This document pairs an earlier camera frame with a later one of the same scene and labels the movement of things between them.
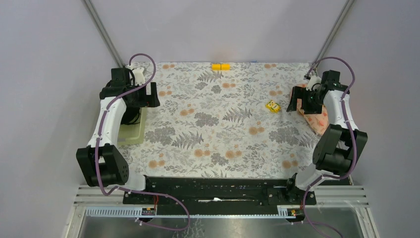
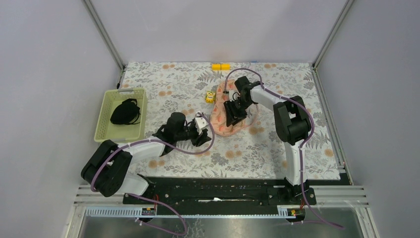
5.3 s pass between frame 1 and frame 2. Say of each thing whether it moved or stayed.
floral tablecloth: stayed
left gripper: moved
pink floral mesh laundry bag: moved
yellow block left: stayed
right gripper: moved
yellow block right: stayed
